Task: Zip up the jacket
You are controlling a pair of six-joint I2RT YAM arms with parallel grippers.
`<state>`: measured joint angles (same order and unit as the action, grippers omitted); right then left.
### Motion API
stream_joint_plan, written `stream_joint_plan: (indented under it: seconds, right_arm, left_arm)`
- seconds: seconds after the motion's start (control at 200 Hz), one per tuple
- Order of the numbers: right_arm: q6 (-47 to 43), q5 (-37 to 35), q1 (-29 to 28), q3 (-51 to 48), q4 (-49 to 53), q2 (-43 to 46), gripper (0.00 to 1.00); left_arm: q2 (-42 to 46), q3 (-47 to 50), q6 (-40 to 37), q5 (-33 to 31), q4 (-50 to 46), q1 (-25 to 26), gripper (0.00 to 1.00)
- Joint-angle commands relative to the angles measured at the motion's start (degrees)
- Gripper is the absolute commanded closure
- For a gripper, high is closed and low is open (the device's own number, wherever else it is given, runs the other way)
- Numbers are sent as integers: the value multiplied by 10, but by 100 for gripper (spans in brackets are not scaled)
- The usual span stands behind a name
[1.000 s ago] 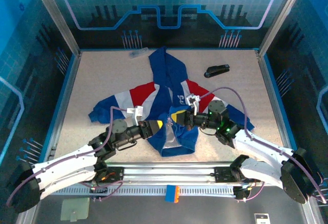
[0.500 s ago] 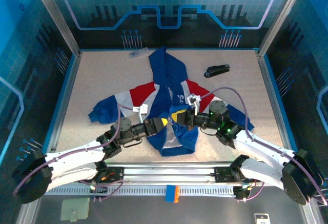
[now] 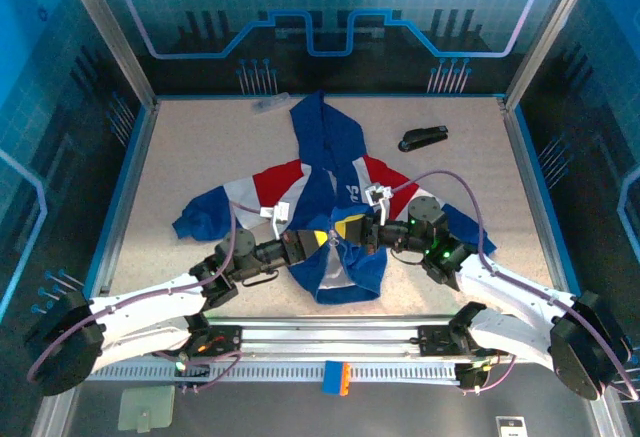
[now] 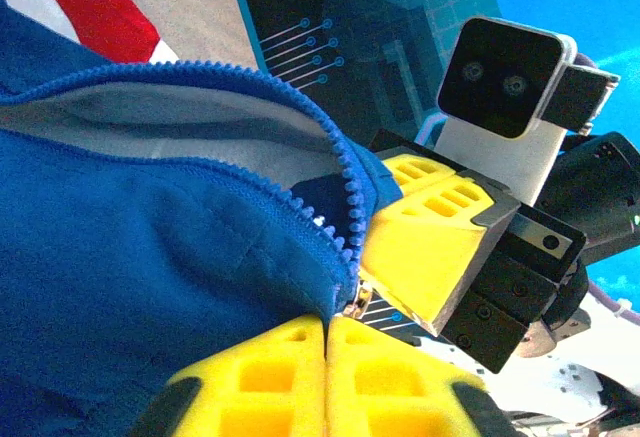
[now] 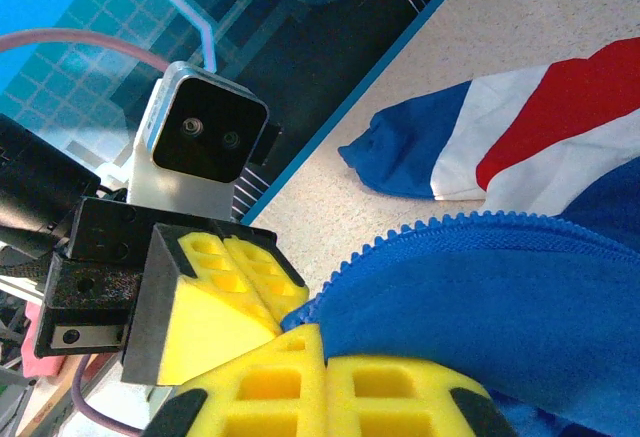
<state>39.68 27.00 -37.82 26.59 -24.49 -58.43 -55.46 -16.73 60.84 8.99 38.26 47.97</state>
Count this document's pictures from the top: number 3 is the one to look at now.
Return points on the blue red white hooded jacket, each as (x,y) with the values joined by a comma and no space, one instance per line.
(325,127)

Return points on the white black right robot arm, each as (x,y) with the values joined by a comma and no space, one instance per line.
(510,292)

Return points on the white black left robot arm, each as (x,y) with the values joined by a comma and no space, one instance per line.
(145,302)

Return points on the black stapler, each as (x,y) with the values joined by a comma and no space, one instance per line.
(422,138)

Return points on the blue orange block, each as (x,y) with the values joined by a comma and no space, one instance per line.
(332,379)

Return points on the small clear plastic packet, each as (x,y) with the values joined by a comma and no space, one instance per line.
(270,103)

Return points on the pale green card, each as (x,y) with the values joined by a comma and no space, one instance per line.
(145,404)

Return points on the white printed label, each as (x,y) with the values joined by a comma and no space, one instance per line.
(510,427)

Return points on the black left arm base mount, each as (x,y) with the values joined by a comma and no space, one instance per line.
(227,339)

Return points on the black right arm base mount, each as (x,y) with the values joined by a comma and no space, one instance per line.
(435,339)

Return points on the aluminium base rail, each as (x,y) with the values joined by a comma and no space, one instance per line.
(325,339)

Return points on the aluminium table side rail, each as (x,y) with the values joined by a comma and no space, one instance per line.
(534,207)
(130,192)

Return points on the aluminium frame post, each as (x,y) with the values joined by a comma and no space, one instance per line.
(107,32)
(550,32)

